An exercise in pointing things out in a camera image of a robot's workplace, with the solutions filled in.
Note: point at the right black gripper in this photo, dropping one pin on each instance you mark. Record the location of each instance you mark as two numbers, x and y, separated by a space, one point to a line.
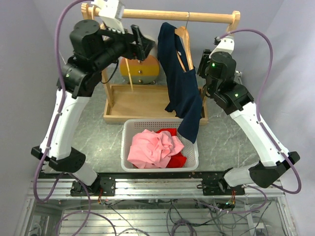
201 71

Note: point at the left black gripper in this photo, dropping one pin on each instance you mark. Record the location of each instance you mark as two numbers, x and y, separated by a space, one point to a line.
141 49

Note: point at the yellow wooden hanger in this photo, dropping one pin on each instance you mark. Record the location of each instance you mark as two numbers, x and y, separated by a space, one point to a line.
129 75

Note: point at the brown wooden hanger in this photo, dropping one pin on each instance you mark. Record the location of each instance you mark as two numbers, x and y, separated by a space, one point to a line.
183 33

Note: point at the navy blue t shirt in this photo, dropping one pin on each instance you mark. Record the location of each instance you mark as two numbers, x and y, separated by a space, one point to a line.
183 92

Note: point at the pink t shirt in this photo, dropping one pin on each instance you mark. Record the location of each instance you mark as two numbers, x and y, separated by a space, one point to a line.
150 150

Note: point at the red t shirt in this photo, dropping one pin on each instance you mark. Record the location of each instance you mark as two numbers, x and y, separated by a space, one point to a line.
177 160

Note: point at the light wooden hanger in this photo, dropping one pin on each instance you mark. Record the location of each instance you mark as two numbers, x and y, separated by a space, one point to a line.
92 8

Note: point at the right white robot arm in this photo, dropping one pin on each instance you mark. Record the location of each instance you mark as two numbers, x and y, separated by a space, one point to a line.
218 69

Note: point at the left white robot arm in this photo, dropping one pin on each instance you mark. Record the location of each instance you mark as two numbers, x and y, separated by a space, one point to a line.
94 50

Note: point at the white orange round appliance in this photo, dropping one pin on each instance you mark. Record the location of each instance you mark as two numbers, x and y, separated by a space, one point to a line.
141 72

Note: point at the wooden clothes rack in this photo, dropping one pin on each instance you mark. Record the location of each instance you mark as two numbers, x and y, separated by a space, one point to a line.
126 102

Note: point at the white plastic basket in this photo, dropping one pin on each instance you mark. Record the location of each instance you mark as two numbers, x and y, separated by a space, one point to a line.
135 126

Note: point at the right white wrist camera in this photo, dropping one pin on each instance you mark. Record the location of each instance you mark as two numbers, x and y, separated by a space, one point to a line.
226 44

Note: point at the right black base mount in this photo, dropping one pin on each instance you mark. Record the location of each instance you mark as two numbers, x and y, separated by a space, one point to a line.
213 184

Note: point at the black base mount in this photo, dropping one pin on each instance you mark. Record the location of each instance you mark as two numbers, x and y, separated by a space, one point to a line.
102 186
213 184

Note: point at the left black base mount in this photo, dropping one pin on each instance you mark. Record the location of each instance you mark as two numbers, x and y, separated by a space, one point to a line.
102 186

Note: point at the aluminium rail frame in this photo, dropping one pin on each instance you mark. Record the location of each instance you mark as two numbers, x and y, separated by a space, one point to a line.
158 204

